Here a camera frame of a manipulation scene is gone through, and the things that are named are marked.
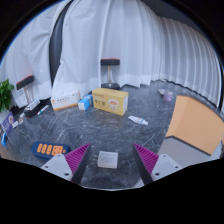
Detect small blue and white box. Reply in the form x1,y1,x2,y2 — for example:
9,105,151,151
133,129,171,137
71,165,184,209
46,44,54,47
77,94,94,111

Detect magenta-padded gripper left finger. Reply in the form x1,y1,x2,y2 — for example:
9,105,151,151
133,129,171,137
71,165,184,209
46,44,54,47
40,143,92,186

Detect blue power strip orange sockets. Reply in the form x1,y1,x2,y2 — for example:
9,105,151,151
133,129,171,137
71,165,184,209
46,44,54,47
30,140,72,161

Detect yellow carton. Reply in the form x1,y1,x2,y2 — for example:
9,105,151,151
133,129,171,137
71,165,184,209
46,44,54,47
91,87,130,117

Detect white marker pen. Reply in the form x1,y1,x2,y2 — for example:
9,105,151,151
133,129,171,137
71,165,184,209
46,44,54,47
35,104,50,116

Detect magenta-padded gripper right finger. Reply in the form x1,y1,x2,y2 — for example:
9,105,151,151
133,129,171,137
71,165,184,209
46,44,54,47
131,143,184,186

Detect white and orange carton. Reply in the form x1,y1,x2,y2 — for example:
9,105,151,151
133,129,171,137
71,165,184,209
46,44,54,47
49,89,82,112

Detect green potted plant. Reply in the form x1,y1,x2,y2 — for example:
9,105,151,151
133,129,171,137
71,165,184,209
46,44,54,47
0,78,15,114

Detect small blue packet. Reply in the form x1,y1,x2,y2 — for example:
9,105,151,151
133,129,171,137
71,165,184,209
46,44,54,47
0,132,8,148

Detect small clear box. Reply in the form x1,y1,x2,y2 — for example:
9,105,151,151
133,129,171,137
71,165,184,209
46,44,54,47
18,112,26,125

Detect white tube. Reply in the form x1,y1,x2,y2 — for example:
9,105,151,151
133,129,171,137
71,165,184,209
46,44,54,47
127,114,149,127

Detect small purple cup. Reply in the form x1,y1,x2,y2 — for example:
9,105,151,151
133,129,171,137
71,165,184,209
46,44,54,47
162,90,174,102

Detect white curtain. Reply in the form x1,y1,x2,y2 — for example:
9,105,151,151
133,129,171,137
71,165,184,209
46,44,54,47
51,0,224,111
0,0,73,109

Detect flat white box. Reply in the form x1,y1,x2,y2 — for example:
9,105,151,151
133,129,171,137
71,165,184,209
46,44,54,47
24,99,41,112

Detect purple printed box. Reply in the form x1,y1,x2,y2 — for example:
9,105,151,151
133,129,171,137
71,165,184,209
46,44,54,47
1,111,16,134

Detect black stool with orange trim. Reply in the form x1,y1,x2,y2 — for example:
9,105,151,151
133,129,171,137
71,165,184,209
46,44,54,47
15,75,43,118
100,58,122,91

